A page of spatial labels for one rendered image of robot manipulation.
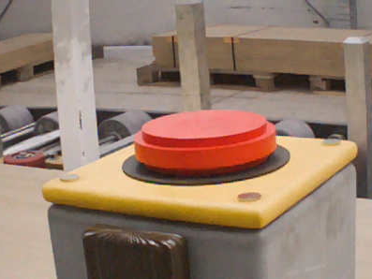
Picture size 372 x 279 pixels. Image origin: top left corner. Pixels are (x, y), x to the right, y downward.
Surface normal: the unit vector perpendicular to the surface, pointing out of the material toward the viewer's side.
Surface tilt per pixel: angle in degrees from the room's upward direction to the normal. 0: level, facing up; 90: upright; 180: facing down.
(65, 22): 90
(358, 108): 90
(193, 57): 90
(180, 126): 0
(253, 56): 90
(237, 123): 0
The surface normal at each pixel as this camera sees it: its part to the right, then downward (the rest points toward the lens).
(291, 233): 0.85, 0.06
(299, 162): -0.07, -0.97
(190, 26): -0.52, 0.24
